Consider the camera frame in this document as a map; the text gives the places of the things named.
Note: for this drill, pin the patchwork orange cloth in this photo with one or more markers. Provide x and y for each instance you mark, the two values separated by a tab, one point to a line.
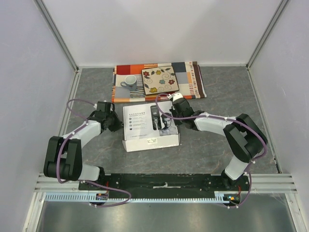
142	82

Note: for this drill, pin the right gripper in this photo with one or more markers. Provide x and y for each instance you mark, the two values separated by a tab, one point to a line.
175	112

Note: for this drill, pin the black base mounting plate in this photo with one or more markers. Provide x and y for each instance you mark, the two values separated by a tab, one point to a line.
174	185

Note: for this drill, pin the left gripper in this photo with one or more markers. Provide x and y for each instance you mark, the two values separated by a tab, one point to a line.
119	123

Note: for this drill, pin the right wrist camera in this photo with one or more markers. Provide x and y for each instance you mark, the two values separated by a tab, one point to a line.
175	96

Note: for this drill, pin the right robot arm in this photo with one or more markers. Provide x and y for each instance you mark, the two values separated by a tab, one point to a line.
243	136

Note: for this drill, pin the floral square plate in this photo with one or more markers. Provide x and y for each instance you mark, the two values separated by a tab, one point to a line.
159	80

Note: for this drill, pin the grey cable duct rail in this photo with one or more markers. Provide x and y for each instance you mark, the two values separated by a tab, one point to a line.
96	198

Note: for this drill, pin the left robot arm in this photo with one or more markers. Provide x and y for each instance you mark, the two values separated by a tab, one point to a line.
64	160

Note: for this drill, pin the white hair clipper kit box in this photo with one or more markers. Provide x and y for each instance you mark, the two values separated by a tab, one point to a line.
138	128

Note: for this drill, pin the striped grey mug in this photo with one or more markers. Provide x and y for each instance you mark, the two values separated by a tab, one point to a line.
130	83

